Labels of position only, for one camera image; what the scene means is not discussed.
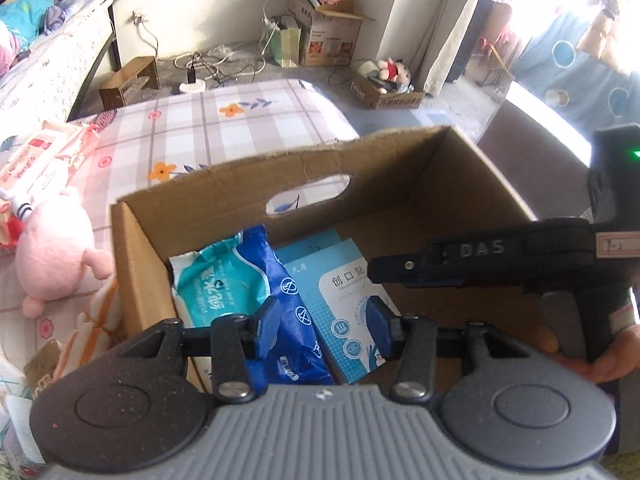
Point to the black headboard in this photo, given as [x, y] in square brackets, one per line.
[114, 40]

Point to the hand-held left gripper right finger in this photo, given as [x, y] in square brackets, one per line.
[377, 325]

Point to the pink plush toy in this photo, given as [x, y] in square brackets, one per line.
[55, 245]

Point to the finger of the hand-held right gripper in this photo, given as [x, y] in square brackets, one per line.
[475, 255]

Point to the orange striped cloth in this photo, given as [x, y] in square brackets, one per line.
[95, 320]

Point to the pink and blue quilt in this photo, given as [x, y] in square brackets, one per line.
[30, 15]

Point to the large printed cardboard box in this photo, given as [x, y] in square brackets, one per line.
[330, 35]

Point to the bed with grey sheet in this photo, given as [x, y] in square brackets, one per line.
[50, 75]

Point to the black charger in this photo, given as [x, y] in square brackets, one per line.
[192, 72]

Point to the pale green paper bag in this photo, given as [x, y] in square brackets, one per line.
[287, 47]

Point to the small wooden stool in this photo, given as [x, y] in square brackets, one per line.
[132, 77]

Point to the wall socket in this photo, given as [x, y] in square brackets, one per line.
[139, 16]

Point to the pink wipes packet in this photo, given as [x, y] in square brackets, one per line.
[9, 222]

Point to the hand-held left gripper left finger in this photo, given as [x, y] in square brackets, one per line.
[270, 322]

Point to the blue wet wipes pack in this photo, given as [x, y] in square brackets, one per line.
[280, 285]

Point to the blue curtain with circles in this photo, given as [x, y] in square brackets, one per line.
[570, 80]

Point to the tape roll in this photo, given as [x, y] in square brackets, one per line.
[366, 70]

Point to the small low cardboard box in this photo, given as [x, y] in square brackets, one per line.
[395, 100]

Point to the person's right hand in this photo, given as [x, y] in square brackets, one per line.
[617, 360]

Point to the small doll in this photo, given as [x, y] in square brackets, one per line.
[392, 71]

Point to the light blue bandage box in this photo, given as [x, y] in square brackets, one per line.
[340, 290]

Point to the white power strip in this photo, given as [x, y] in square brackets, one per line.
[192, 87]

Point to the white curtain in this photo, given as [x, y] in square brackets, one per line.
[445, 25]

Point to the red white wet wipes pack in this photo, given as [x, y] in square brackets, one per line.
[45, 160]

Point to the brown cardboard box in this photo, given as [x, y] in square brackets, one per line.
[225, 180]

